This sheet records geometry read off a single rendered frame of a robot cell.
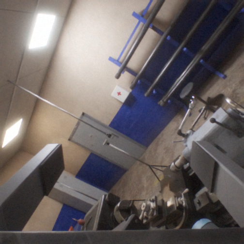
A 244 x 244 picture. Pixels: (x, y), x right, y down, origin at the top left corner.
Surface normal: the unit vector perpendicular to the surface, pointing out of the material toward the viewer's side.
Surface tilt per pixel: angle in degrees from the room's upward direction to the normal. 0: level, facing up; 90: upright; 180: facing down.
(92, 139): 90
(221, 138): 76
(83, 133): 90
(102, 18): 90
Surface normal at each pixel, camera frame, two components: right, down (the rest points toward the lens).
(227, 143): -0.38, 0.29
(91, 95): -0.10, 0.49
